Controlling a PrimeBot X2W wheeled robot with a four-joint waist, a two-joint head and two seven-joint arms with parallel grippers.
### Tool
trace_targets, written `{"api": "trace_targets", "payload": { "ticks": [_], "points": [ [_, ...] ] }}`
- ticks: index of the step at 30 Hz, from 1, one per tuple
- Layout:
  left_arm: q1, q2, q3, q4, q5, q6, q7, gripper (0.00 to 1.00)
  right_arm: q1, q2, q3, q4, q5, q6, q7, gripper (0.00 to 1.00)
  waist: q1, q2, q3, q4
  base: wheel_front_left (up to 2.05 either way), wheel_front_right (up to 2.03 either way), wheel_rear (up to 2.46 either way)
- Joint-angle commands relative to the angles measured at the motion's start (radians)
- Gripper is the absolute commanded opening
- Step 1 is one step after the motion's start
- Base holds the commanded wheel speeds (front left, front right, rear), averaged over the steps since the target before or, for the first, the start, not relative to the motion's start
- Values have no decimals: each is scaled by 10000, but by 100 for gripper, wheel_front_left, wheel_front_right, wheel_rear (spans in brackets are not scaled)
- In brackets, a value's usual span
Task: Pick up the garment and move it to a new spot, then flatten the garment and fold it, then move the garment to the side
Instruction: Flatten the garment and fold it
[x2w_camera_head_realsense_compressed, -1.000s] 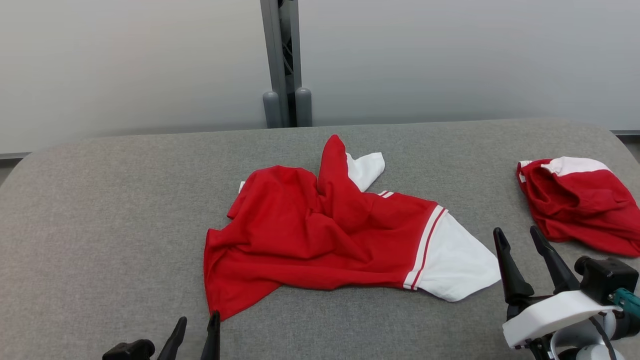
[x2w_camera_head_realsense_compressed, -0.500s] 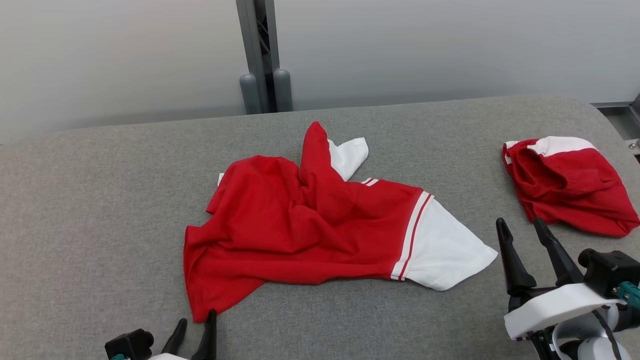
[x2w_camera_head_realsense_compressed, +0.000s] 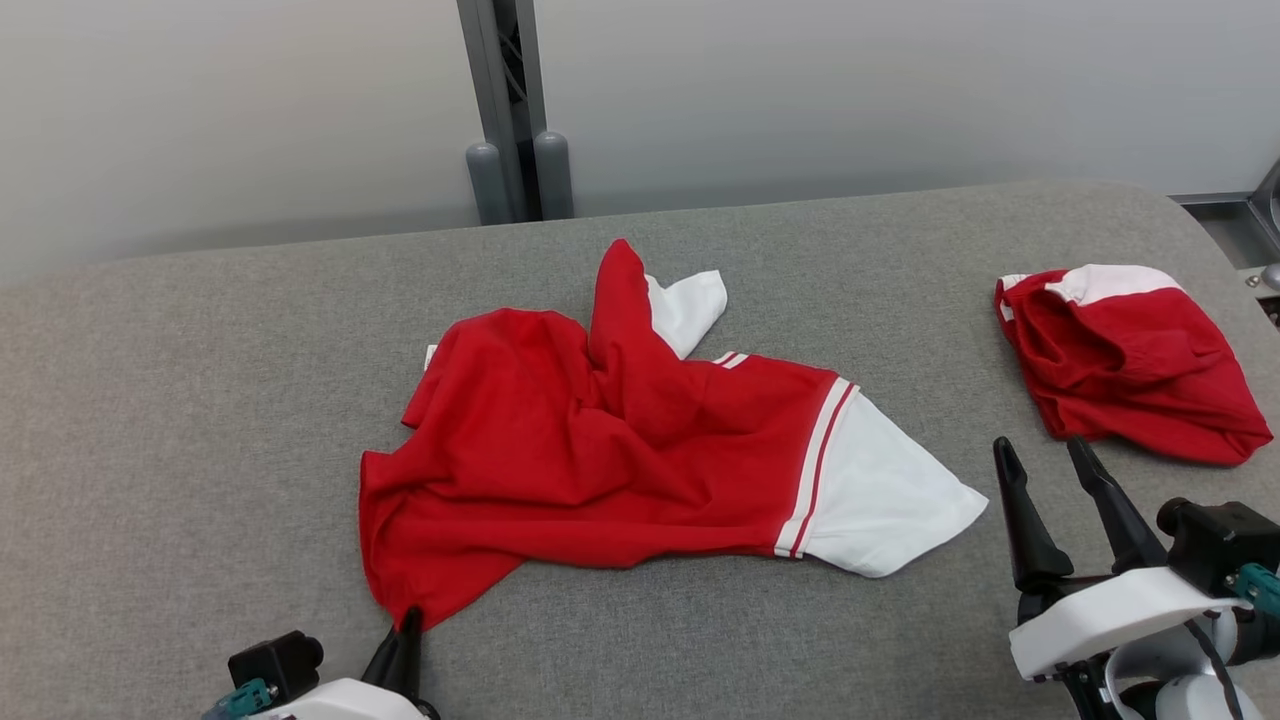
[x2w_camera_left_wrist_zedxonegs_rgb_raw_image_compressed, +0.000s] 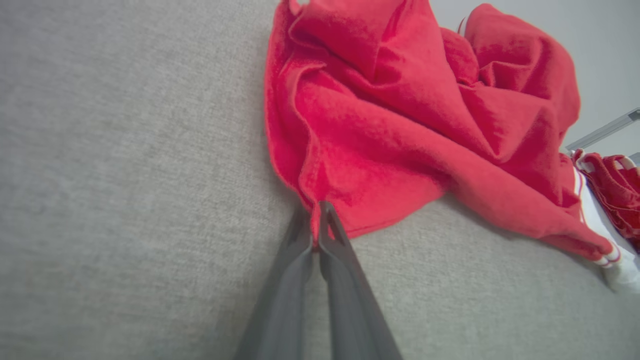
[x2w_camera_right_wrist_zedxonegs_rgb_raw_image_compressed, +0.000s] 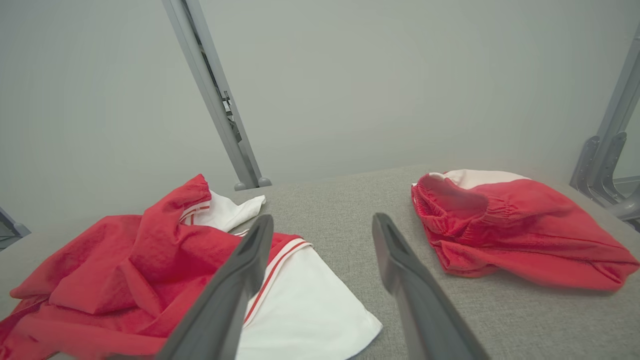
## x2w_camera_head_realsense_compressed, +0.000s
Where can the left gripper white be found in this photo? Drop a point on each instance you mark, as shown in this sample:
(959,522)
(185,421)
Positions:
(345,702)

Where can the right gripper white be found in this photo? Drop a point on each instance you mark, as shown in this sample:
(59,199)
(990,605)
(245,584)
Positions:
(1110,620)

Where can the red shorts with white stripe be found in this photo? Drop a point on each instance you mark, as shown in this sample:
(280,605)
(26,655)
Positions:
(1130,370)

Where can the red Bulls basketball jersey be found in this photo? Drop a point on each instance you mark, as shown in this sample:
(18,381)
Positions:
(520,440)

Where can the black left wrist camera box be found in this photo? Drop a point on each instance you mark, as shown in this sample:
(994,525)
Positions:
(275,660)

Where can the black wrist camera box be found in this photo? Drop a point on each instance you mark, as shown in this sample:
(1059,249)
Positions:
(275,660)
(1225,540)

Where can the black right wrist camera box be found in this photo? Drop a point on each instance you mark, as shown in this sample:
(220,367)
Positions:
(1225,540)

